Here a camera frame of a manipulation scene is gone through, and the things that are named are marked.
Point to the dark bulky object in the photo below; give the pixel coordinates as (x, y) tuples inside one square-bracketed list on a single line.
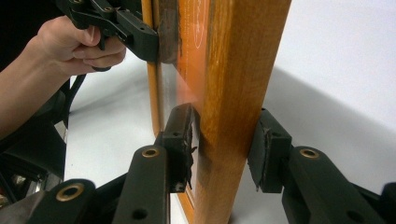
[(34, 146)]

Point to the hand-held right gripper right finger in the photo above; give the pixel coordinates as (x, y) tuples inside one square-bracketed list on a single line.
[(271, 155)]

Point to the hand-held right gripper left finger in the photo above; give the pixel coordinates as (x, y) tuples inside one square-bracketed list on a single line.
[(176, 149)]

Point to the wooden picture frame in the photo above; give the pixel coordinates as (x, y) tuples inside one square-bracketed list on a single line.
[(230, 93)]

